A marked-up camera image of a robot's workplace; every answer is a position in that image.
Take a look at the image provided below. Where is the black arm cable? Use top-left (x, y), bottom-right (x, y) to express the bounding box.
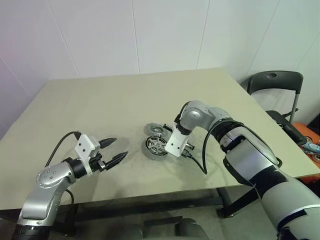
top-left (44, 131), bottom-right (82, 168)
top-left (186, 119), bottom-right (236, 175)

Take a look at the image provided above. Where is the black metal table frame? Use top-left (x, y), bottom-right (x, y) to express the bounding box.
top-left (67, 187), bottom-right (253, 223)

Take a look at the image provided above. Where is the orange box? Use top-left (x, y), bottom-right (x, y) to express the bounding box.
top-left (292, 121), bottom-right (320, 179)

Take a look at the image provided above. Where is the dark grey rounded shape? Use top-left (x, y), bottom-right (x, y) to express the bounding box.
top-left (174, 217), bottom-right (210, 240)

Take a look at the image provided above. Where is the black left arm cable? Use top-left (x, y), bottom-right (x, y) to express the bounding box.
top-left (44, 131), bottom-right (82, 168)

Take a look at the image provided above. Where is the black folding chair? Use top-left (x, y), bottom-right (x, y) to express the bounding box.
top-left (239, 70), bottom-right (307, 141)

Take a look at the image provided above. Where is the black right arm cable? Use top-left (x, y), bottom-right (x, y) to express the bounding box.
top-left (186, 119), bottom-right (236, 175)

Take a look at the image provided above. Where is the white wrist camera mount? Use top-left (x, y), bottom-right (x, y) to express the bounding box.
top-left (164, 121), bottom-right (193, 158)
top-left (74, 134), bottom-right (101, 175)

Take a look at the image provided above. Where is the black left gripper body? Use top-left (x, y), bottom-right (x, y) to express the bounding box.
top-left (88, 152), bottom-right (110, 174)

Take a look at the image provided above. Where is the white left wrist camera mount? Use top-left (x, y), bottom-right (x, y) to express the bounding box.
top-left (74, 134), bottom-right (101, 175)

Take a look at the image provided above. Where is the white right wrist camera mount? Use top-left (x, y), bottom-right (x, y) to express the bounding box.
top-left (164, 121), bottom-right (193, 158)

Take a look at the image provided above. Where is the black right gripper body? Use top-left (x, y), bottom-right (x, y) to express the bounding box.
top-left (162, 123), bottom-right (195, 160)

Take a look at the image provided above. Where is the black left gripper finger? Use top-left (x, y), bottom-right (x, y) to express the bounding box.
top-left (104, 150), bottom-right (129, 171)
top-left (98, 136), bottom-right (118, 150)

